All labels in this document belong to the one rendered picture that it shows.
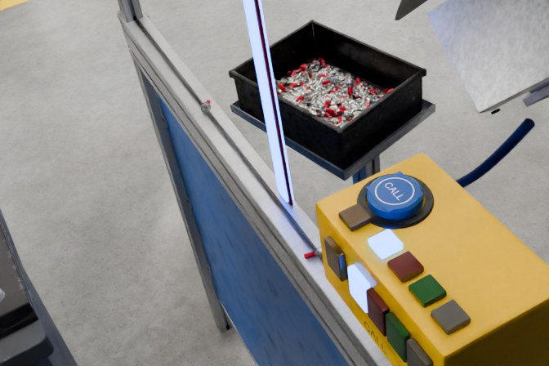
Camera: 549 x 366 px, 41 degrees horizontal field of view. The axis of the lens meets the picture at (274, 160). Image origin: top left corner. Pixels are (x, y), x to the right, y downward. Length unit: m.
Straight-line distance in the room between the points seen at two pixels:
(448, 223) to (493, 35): 0.37
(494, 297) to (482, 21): 0.43
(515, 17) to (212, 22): 2.16
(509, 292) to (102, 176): 1.92
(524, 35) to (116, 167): 1.69
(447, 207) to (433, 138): 1.70
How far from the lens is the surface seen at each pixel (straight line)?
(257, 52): 0.73
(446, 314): 0.48
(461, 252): 0.52
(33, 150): 2.54
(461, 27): 0.87
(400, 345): 0.50
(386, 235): 0.52
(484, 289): 0.50
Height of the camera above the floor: 1.46
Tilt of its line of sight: 41 degrees down
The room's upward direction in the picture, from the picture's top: 10 degrees counter-clockwise
